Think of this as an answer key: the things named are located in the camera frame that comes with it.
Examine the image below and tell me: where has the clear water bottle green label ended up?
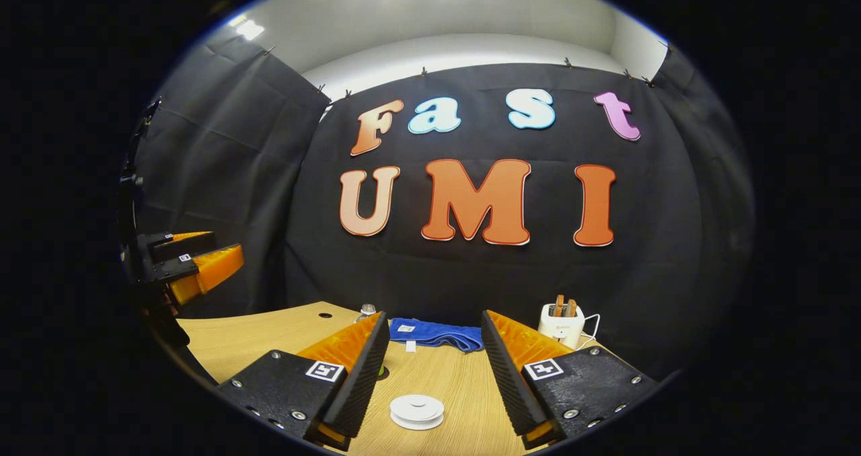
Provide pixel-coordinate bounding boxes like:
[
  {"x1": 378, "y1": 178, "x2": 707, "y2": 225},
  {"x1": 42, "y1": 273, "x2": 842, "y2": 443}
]
[{"x1": 357, "y1": 303, "x2": 386, "y2": 378}]

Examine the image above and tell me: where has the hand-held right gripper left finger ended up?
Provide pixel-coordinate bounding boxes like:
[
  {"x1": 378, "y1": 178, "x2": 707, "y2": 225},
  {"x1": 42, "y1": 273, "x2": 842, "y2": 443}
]
[{"x1": 217, "y1": 311, "x2": 391, "y2": 451}]

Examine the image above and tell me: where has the white teacup lid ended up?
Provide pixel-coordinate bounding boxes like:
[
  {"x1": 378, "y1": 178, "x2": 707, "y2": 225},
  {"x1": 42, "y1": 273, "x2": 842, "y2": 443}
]
[{"x1": 391, "y1": 394, "x2": 445, "y2": 422}]

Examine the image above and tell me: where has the white toaster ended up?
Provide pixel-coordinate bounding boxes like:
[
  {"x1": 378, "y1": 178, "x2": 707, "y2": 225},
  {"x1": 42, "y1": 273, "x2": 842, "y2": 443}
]
[{"x1": 538, "y1": 303, "x2": 586, "y2": 349}]

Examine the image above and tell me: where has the black backdrop cloth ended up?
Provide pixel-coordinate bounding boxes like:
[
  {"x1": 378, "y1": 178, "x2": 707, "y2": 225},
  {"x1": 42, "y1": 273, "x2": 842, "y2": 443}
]
[{"x1": 124, "y1": 36, "x2": 757, "y2": 379}]

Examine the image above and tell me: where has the white ceiling light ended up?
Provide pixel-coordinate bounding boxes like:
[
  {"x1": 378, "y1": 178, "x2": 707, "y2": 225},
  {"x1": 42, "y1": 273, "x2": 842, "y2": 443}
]
[{"x1": 227, "y1": 13, "x2": 266, "y2": 42}]

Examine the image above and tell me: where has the blue towel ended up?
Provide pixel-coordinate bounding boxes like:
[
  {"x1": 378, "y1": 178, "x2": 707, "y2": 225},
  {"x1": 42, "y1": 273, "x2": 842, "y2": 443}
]
[{"x1": 389, "y1": 317, "x2": 485, "y2": 353}]

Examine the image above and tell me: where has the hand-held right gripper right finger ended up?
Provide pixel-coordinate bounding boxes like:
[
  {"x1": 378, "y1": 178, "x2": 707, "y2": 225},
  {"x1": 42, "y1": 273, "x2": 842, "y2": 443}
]
[{"x1": 480, "y1": 309, "x2": 661, "y2": 450}]

